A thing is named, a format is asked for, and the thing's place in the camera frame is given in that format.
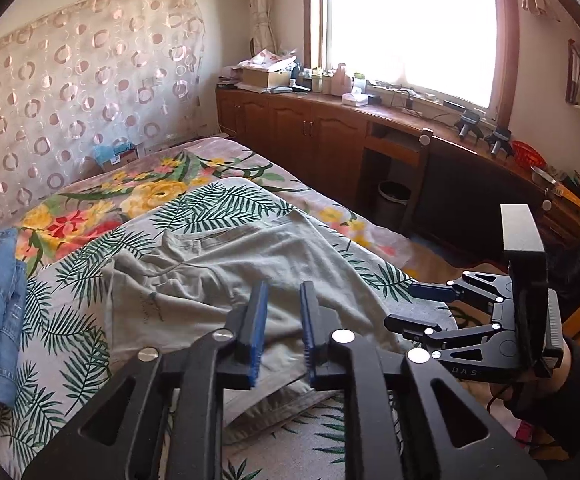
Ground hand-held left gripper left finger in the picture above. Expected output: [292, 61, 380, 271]
[22, 280, 271, 480]

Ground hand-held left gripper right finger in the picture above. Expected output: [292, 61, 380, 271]
[299, 281, 551, 480]

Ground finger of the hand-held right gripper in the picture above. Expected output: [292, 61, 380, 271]
[384, 312, 503, 359]
[409, 270, 513, 311]

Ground grey pants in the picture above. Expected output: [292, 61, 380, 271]
[101, 208, 451, 426]

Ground waste bin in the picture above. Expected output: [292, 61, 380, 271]
[376, 181, 412, 233]

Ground metal bowl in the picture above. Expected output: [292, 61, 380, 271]
[530, 165, 561, 186]

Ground red basket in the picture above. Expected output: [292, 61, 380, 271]
[511, 140, 546, 167]

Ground floral bed sheet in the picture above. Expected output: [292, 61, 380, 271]
[15, 135, 413, 281]

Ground leaf print blanket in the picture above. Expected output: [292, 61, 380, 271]
[0, 177, 421, 480]

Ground wooden cabinet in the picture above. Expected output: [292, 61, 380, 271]
[215, 85, 580, 261]

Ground small cardboard box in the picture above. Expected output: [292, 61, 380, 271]
[102, 150, 140, 168]

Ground pink bottle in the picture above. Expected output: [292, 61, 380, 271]
[331, 62, 353, 96]

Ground blue cloth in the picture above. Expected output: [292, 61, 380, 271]
[93, 142, 133, 166]

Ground window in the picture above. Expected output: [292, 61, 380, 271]
[315, 0, 513, 116]

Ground pink patterned paper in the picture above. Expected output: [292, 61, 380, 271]
[244, 49, 301, 71]

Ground circle pattern curtain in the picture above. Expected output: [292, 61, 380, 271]
[0, 0, 206, 223]

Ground picture frame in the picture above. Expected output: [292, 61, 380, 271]
[566, 40, 580, 105]

